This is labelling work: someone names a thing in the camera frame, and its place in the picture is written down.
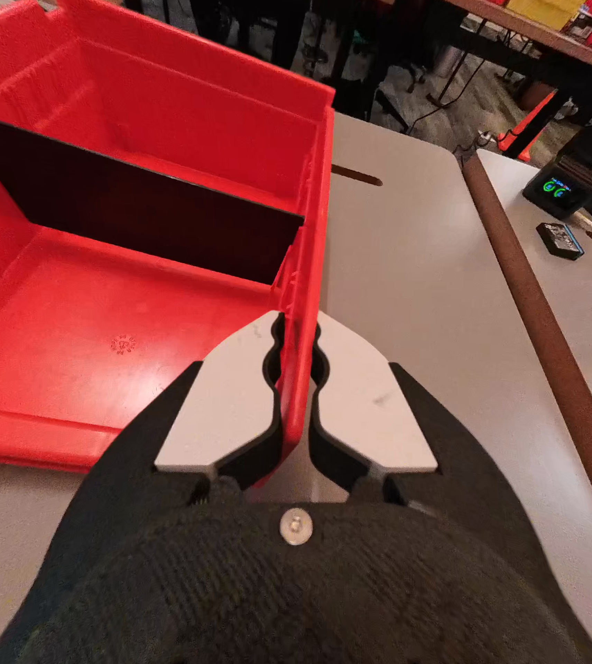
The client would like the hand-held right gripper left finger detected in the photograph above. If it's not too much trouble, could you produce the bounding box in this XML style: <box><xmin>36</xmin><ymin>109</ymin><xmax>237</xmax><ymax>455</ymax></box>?
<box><xmin>155</xmin><ymin>310</ymin><xmax>286</xmax><ymax>491</ymax></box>

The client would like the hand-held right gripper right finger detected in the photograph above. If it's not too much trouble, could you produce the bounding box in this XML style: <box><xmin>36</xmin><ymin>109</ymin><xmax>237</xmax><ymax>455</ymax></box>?
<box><xmin>308</xmin><ymin>310</ymin><xmax>439</xmax><ymax>494</ymax></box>

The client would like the red divided bin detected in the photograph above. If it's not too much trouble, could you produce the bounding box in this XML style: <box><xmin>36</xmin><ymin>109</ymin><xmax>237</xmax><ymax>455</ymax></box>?
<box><xmin>0</xmin><ymin>0</ymin><xmax>336</xmax><ymax>488</ymax></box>

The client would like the brown-edged grey desk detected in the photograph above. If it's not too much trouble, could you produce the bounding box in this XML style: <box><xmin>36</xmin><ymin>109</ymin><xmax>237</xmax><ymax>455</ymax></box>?
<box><xmin>462</xmin><ymin>149</ymin><xmax>592</xmax><ymax>561</ymax></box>

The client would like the black bin divider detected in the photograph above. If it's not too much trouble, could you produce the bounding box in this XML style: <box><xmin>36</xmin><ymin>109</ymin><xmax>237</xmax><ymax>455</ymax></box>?
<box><xmin>0</xmin><ymin>110</ymin><xmax>305</xmax><ymax>285</ymax></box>

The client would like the small black battery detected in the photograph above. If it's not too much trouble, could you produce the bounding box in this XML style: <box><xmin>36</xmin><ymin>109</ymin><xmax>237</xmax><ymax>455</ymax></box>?
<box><xmin>536</xmin><ymin>222</ymin><xmax>585</xmax><ymax>260</ymax></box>

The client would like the orange traffic cone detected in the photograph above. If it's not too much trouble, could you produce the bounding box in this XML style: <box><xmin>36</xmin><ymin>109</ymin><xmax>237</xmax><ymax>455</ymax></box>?
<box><xmin>497</xmin><ymin>91</ymin><xmax>558</xmax><ymax>160</ymax></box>

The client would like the wooden table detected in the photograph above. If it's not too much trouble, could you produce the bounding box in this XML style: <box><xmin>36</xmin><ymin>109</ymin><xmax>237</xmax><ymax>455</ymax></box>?
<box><xmin>441</xmin><ymin>0</ymin><xmax>592</xmax><ymax>81</ymax></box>

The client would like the yellow bin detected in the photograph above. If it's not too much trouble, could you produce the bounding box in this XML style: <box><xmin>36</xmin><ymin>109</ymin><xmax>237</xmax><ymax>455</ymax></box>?
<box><xmin>506</xmin><ymin>0</ymin><xmax>584</xmax><ymax>29</ymax></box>

